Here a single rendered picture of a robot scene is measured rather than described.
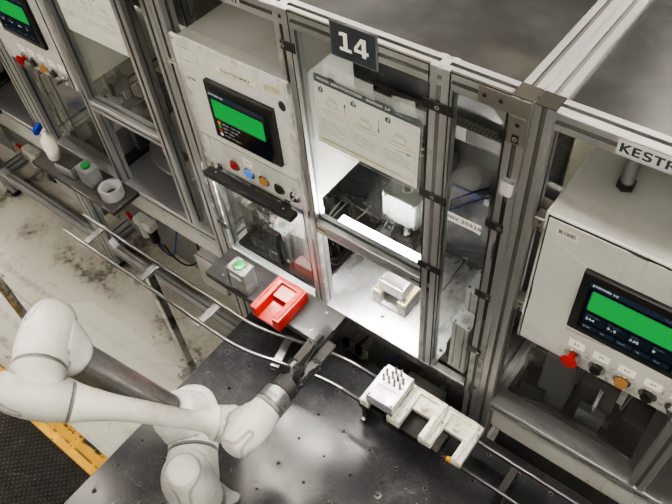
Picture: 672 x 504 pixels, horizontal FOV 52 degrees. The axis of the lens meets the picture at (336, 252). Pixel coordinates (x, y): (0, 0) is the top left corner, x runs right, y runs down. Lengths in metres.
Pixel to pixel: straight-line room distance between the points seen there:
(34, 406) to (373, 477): 1.08
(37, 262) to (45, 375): 2.37
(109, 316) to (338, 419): 1.68
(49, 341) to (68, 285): 2.11
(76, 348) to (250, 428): 0.49
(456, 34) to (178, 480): 1.41
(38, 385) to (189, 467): 0.55
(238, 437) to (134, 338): 1.79
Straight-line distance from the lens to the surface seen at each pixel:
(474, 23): 1.54
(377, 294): 2.31
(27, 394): 1.77
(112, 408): 1.81
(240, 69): 1.80
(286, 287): 2.36
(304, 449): 2.36
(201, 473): 2.11
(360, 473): 2.31
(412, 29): 1.52
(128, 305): 3.71
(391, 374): 2.16
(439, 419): 2.17
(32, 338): 1.83
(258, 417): 1.88
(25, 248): 4.23
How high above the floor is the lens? 2.84
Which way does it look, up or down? 51 degrees down
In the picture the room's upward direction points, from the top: 6 degrees counter-clockwise
